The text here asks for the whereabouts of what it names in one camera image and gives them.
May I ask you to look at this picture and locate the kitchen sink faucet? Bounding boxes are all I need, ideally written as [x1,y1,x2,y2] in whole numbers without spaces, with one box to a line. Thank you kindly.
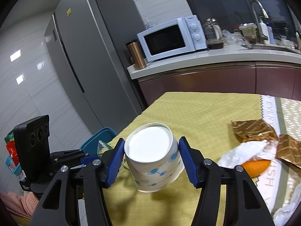
[251,0,269,44]

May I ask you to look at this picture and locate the white tissue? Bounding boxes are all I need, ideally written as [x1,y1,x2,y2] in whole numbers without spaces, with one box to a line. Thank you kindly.
[217,140,279,168]
[273,184,301,226]

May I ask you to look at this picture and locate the paper cup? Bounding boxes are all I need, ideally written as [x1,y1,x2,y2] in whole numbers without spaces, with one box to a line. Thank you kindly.
[124,122,184,193]

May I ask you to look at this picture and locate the plastic food bag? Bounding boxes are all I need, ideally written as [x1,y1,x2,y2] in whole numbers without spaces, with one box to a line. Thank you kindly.
[239,23,257,44]

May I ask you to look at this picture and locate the blue trash bin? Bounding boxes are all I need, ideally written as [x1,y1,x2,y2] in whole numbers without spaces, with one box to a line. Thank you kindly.
[80,127,117,155]

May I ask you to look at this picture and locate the maroon base cabinets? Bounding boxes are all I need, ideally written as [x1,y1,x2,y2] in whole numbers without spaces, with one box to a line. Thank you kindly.
[138,61,300,105]

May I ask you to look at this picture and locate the white kitchen counter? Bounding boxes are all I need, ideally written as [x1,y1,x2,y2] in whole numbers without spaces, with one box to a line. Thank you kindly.
[127,44,300,80]

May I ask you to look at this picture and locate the red floor bag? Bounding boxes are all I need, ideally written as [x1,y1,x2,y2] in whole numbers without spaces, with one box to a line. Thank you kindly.
[5,131,21,176]

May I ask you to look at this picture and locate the glass kettle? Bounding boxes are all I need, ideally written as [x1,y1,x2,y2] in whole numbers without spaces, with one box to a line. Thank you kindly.
[204,18,224,50]

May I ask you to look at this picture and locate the white soap bottle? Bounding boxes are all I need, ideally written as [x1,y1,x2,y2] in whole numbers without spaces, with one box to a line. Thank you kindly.
[259,16,270,44]

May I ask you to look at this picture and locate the grey double door refrigerator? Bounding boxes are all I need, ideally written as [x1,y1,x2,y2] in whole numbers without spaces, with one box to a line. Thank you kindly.
[44,0,144,133]

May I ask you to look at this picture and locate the yellow patterned tablecloth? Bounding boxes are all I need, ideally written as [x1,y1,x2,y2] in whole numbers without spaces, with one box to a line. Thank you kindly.
[104,92,300,225]

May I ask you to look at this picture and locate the dark kitchen window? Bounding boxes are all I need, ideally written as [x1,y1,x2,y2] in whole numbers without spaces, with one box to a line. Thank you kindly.
[187,0,296,40]

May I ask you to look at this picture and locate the white microwave oven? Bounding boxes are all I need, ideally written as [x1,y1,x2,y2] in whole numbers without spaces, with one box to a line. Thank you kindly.
[137,15,207,62]

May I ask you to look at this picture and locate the copper thermos tumbler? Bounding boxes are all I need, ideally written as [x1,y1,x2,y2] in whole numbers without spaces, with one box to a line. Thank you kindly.
[125,39,146,70]

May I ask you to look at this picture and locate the gold foil wrapper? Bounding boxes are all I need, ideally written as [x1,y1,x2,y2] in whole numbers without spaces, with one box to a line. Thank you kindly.
[231,119,279,142]
[275,134,301,169]

